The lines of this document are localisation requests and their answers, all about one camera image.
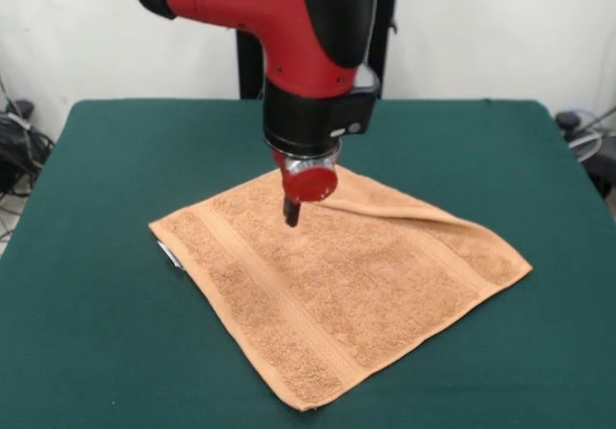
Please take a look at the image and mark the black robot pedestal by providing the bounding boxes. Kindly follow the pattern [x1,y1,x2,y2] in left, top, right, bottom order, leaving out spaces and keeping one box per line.
[235,0,420,101]

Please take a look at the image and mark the tan terry towel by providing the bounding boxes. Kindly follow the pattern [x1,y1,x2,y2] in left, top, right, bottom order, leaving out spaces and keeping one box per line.
[147,166,534,411]

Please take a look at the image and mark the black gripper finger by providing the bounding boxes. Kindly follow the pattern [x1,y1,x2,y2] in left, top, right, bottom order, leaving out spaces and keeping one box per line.
[282,197,303,229]

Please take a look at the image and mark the black cable bundle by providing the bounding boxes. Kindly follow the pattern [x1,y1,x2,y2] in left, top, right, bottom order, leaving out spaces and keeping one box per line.
[0,99,57,199]

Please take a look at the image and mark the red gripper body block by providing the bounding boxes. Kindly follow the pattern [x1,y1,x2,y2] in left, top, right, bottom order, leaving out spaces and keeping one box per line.
[271,149,340,205]

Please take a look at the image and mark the black round floor foot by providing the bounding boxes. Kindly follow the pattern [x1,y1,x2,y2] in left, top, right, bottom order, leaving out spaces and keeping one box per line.
[555,110,584,131]

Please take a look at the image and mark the dark green table cloth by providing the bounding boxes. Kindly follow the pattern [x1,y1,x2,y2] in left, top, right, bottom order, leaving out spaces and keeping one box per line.
[0,97,616,429]

